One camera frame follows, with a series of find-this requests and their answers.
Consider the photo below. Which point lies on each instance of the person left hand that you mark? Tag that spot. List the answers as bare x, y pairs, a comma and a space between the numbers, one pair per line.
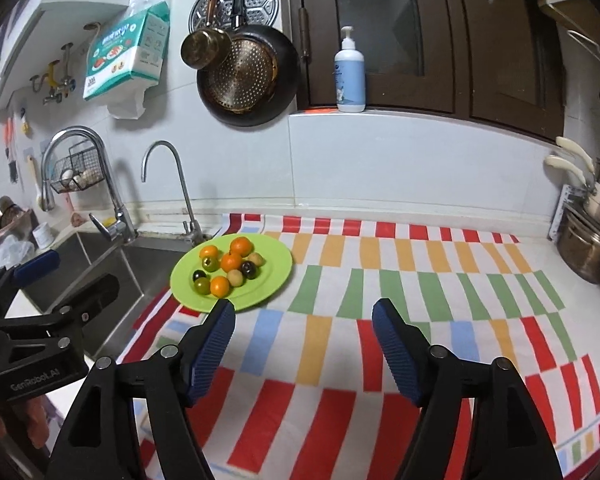
29, 416

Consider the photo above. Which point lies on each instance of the small brass ladle pot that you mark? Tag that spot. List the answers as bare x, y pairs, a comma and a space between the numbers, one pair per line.
207, 46

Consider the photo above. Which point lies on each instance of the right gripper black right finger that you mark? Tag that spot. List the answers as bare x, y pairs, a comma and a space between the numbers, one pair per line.
507, 440

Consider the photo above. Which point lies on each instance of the large chrome sink faucet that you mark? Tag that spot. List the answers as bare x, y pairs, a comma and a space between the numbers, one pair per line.
122, 226

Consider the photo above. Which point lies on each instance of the black hanging frying pan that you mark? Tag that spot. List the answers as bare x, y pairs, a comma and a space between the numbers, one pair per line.
286, 79

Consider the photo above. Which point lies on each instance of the steel pot on rack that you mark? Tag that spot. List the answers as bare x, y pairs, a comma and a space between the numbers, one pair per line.
579, 247

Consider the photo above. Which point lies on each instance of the metal dish rack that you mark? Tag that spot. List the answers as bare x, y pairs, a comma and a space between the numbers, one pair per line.
571, 200

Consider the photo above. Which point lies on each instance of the white blue soap bottle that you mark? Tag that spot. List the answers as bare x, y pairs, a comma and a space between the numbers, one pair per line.
349, 66

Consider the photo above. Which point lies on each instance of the green plum fruit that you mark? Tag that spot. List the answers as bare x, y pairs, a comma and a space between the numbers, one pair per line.
210, 264
202, 286

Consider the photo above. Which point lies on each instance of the brass perforated strainer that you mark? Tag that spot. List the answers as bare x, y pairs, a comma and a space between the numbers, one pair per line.
241, 80

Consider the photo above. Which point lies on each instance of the cream handled knife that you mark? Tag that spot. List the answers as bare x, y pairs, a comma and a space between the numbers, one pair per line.
558, 162
576, 149

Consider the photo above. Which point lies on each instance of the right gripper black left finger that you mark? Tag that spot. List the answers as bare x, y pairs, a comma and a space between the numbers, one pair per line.
98, 439

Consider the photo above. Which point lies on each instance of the dark wooden window frame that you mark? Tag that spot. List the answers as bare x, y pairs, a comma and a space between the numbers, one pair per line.
497, 62

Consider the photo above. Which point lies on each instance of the brown kiwi fruit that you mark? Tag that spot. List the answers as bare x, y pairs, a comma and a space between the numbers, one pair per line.
256, 259
235, 277

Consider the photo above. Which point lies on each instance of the round steel steamer plate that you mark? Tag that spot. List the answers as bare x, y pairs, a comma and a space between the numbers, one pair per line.
262, 12

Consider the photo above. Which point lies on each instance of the lime green plate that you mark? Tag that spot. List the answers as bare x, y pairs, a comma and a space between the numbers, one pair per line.
271, 276

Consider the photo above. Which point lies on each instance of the cream handled knife upper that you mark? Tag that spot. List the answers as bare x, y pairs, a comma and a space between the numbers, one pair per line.
576, 149

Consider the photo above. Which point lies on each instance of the stainless steel sink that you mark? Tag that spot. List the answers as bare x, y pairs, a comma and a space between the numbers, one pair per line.
129, 276

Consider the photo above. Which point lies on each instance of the teal tissue box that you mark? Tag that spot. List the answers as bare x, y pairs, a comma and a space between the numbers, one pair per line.
129, 56

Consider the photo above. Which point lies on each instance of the wire sink basket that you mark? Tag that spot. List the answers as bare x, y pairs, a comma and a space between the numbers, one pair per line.
78, 170

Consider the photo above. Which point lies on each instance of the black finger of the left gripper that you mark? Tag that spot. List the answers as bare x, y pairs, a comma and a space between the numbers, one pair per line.
68, 319
19, 277

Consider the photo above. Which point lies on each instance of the colourful checked tablecloth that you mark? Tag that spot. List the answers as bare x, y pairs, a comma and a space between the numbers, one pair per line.
372, 350

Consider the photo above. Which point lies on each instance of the small orange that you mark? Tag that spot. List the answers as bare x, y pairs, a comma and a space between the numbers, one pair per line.
209, 251

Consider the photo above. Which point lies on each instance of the cream handled knife lower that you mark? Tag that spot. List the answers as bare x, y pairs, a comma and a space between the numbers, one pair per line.
558, 162

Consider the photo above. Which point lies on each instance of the large orange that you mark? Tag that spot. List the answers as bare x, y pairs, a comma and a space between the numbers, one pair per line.
241, 246

